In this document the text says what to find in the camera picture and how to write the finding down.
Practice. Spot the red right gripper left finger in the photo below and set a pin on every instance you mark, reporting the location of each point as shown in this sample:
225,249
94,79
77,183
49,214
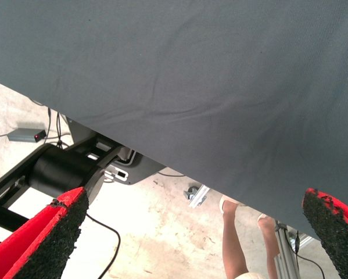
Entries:
31,250

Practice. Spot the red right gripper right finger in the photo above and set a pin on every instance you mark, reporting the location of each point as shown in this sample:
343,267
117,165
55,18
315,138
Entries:
336,232

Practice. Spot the aluminium profile leg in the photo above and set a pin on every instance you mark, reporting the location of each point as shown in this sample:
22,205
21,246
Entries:
287,255

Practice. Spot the bare person leg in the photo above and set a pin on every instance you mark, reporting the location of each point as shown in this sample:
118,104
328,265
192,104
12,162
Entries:
234,241
271,247

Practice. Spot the black cylindrical housing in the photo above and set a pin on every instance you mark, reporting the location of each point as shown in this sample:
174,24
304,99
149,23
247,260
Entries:
60,168

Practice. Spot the grey power adapter box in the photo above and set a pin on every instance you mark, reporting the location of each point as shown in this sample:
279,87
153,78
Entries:
22,135

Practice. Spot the grey caster wheel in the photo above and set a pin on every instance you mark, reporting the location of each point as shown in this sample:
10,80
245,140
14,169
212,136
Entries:
189,193

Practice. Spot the dark grey table cloth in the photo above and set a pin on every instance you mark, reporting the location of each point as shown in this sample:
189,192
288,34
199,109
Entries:
191,72

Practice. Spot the white slotted bracket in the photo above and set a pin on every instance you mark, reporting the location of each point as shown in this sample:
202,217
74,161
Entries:
117,175

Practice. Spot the aluminium foot bracket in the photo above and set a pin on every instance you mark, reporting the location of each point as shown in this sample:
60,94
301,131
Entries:
200,197

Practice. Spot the black base frame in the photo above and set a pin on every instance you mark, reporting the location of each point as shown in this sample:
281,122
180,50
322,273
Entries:
147,170

